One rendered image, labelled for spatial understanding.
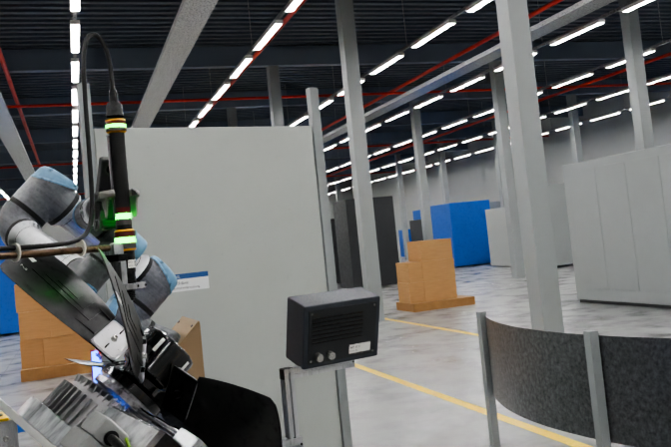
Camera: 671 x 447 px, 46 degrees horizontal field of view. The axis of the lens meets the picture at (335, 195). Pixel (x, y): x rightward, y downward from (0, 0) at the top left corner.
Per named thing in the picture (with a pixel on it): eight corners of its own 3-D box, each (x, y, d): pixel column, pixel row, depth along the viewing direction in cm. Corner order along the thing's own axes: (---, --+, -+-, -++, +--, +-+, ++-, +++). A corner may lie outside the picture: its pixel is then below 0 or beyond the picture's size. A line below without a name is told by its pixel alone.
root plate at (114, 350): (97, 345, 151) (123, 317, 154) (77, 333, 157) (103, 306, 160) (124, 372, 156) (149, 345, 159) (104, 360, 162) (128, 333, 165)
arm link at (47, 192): (143, 313, 243) (3, 198, 219) (174, 275, 248) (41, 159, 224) (156, 320, 233) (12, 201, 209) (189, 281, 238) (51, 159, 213)
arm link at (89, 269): (-28, 224, 212) (65, 291, 182) (1, 195, 216) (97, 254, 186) (1, 247, 220) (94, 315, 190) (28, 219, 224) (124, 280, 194)
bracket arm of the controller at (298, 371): (284, 380, 221) (283, 369, 221) (280, 379, 224) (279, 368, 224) (354, 366, 233) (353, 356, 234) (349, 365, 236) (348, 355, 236)
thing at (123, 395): (116, 392, 146) (124, 383, 147) (83, 370, 156) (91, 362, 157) (159, 433, 154) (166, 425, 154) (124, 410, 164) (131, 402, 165)
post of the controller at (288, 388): (290, 439, 220) (284, 369, 222) (285, 437, 223) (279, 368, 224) (300, 437, 222) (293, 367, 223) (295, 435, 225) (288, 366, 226)
